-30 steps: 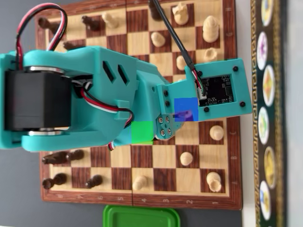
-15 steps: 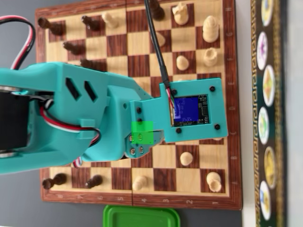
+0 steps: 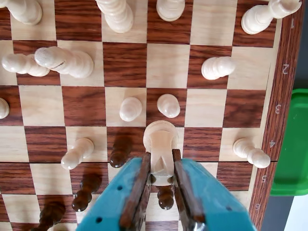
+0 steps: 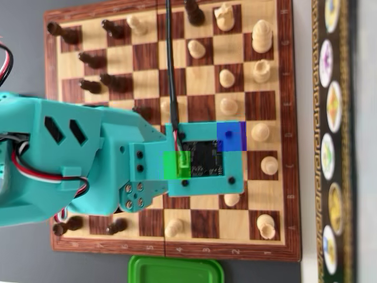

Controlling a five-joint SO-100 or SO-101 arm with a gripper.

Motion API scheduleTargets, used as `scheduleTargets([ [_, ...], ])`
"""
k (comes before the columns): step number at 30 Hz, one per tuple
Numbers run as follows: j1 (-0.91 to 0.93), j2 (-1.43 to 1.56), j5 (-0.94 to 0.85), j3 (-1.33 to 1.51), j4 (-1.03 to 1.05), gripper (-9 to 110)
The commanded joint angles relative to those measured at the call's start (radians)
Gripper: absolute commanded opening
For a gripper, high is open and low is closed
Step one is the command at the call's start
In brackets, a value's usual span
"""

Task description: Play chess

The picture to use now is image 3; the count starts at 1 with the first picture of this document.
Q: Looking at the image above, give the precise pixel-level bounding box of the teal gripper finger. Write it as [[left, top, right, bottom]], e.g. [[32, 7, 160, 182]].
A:
[[172, 149, 257, 231], [76, 152, 152, 231]]

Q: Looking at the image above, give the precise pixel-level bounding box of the white chess knight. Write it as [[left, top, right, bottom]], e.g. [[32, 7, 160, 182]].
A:
[[142, 120, 179, 186]]

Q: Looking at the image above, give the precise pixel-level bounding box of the dark brown chess piece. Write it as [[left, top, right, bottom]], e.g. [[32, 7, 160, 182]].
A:
[[71, 173, 102, 212], [31, 201, 66, 231]]

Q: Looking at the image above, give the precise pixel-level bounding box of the dark brown chess pawn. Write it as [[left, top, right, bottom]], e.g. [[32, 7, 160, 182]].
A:
[[110, 137, 133, 168], [157, 185, 174, 209]]

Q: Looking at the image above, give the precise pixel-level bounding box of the white chess bishop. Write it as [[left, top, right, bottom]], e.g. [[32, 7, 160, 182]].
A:
[[156, 0, 186, 22], [34, 46, 95, 78]]

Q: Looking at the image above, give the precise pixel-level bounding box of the white chess queen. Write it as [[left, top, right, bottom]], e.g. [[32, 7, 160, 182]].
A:
[[95, 0, 134, 34]]

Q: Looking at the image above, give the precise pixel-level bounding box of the white chess rook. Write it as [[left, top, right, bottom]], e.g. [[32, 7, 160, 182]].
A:
[[4, 0, 43, 26], [241, 0, 303, 35]]

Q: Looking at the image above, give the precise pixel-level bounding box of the dark grey table mat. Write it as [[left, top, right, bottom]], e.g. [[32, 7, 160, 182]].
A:
[[261, 194, 296, 231]]

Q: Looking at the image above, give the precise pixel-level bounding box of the green plastic container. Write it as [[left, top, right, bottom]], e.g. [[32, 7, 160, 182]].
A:
[[269, 88, 308, 197]]

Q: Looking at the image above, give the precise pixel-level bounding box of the wooden chessboard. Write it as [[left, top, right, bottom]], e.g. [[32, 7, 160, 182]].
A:
[[0, 0, 304, 231]]

